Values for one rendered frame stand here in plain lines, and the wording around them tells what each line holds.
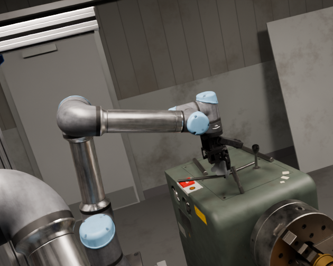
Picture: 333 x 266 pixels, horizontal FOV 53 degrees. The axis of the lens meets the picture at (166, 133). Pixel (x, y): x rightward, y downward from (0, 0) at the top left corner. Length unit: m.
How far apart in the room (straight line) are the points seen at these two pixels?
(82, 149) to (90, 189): 0.15
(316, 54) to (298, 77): 0.35
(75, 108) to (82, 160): 0.22
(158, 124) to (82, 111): 0.24
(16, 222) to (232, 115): 3.85
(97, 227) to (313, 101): 3.45
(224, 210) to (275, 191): 0.23
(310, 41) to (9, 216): 4.01
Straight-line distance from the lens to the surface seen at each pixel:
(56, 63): 3.84
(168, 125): 1.07
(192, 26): 4.01
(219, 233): 1.33
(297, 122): 4.16
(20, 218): 0.55
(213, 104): 1.25
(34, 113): 3.94
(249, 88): 4.29
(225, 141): 1.32
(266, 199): 1.40
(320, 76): 4.32
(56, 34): 0.75
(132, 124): 1.05
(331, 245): 1.38
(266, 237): 1.30
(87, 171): 1.22
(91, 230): 1.17
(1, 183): 0.56
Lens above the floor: 1.95
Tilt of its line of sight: 17 degrees down
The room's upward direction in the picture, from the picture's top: 13 degrees counter-clockwise
